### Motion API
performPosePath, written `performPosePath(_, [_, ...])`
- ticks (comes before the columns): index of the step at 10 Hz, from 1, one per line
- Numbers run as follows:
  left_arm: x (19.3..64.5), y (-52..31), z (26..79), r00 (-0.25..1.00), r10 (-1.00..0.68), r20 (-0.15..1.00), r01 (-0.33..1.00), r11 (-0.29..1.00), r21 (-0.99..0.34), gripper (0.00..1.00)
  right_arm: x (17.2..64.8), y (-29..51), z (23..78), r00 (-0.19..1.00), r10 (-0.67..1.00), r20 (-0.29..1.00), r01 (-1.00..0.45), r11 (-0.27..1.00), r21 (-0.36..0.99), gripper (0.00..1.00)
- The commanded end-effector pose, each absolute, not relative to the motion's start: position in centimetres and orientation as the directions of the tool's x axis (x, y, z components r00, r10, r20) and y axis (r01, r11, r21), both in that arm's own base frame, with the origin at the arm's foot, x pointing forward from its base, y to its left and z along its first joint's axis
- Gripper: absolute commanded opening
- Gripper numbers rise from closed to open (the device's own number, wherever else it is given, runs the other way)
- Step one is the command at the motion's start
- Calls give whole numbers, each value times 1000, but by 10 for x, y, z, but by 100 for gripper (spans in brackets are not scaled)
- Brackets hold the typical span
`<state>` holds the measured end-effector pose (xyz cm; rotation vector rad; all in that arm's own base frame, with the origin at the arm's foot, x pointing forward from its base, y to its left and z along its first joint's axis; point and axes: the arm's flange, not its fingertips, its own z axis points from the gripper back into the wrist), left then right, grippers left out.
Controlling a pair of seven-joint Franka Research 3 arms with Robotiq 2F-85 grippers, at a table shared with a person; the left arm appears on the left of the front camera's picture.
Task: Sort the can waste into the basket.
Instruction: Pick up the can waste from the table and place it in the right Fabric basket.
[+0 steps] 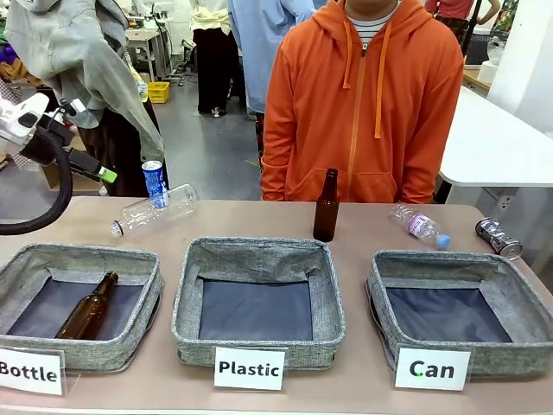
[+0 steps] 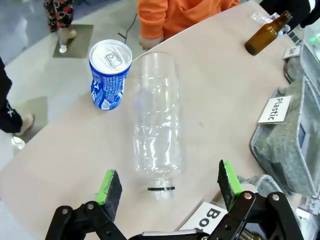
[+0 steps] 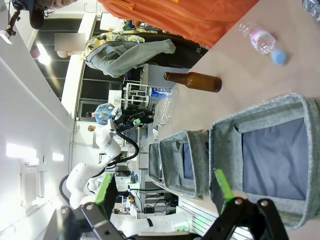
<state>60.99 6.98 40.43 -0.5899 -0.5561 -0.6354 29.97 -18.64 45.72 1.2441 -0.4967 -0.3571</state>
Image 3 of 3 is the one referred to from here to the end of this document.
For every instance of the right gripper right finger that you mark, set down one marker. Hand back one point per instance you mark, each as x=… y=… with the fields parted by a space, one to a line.
x=252 y=220

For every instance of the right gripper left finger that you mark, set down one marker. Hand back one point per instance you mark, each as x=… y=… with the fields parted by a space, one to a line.
x=87 y=220

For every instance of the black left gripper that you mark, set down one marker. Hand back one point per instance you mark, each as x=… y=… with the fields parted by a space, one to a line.
x=127 y=122

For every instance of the large clear plastic bottle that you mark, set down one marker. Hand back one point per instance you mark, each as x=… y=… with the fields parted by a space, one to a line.
x=166 y=110

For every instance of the blue Pocari drink can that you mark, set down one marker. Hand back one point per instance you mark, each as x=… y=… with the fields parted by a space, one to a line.
x=158 y=92

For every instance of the brown glass beer bottle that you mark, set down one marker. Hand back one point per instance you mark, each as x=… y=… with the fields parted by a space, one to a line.
x=200 y=81

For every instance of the small pink-label plastic bottle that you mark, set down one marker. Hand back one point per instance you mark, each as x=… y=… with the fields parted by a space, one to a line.
x=262 y=41

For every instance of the dark patterned drink can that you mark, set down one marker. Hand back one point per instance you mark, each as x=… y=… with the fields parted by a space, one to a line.
x=312 y=7

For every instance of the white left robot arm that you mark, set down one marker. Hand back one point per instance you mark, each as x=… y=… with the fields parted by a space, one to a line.
x=110 y=147

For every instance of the grey felt bottle basket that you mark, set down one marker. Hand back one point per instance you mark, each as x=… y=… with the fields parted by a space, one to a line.
x=153 y=160

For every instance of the grey felt can basket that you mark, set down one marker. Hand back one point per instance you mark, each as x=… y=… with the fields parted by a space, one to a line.
x=275 y=155

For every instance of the grey felt plastic basket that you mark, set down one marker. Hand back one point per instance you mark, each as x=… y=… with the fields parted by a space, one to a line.
x=197 y=160

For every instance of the person in blue floral shirt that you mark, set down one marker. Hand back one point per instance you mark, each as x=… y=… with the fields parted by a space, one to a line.
x=103 y=113

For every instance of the person in grey hoodie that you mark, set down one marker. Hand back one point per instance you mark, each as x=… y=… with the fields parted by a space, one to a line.
x=117 y=55

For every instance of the person in orange hoodie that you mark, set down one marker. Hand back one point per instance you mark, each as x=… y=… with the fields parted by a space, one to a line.
x=180 y=17

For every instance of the white wall air unit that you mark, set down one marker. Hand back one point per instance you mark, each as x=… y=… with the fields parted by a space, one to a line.
x=30 y=182

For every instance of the camera on black mount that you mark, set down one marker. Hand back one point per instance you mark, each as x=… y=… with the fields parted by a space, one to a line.
x=10 y=25

